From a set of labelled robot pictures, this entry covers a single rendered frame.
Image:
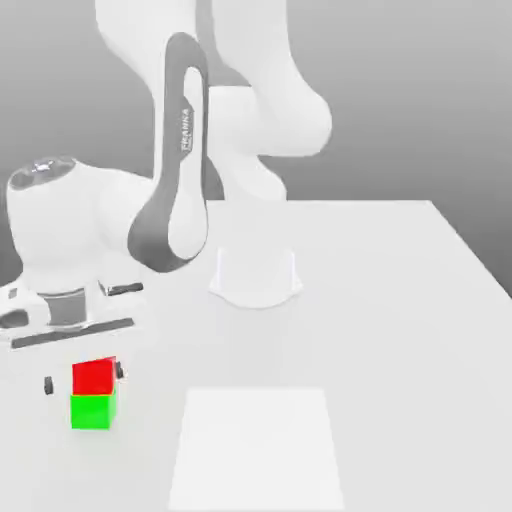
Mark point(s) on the small green cube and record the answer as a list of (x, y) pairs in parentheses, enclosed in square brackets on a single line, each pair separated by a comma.
[(91, 412)]

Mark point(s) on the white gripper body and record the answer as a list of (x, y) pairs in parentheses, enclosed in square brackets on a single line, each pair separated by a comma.
[(72, 332)]

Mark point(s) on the small red cube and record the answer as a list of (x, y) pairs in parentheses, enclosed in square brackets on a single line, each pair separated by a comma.
[(94, 376)]

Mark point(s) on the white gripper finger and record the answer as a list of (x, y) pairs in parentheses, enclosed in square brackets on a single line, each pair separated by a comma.
[(48, 385), (119, 370)]

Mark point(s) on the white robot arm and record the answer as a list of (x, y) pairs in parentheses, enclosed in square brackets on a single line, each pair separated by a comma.
[(80, 224)]

